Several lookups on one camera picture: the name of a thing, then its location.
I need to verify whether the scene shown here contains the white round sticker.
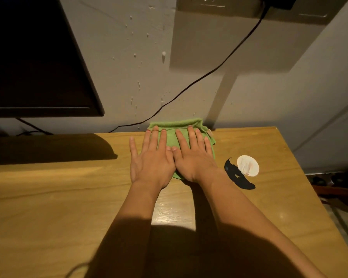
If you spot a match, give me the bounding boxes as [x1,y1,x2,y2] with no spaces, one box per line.
[237,155,260,177]

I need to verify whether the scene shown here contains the green microfibre cloth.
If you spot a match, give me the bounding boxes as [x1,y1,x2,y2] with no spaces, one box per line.
[146,118,216,180]

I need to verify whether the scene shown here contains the long black power cable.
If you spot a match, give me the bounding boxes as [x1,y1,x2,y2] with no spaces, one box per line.
[109,5,271,133]

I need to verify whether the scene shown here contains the black computer monitor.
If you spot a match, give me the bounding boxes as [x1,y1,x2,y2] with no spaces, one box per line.
[0,0,105,118]

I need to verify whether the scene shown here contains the person's right hand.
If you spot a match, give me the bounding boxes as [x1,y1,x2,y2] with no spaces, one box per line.
[172,125,220,184]

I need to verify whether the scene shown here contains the person's left hand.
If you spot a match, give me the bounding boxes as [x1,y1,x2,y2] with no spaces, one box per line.
[129,126,176,190]

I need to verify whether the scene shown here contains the black irregular patch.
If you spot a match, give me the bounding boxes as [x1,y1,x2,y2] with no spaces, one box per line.
[224,158,256,190]

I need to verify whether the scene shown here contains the black plug adapter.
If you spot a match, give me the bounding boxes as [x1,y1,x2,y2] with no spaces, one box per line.
[259,0,298,11]

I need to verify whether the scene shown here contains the grey wall socket panel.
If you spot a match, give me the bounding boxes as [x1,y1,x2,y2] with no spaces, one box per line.
[175,0,348,26]

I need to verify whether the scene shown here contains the black monitor cables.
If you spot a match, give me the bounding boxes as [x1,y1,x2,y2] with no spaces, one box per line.
[15,118,54,136]

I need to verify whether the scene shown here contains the person's right forearm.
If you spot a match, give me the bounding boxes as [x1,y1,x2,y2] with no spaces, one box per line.
[188,168,329,278]

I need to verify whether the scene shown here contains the dark wooden furniture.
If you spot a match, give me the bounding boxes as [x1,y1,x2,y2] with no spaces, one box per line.
[306,171,348,213]

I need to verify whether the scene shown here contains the person's left forearm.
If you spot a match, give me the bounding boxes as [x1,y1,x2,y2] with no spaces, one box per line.
[84,182,163,278]

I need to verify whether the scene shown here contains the thin dark cable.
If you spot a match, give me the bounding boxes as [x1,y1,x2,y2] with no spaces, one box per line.
[64,261,91,278]

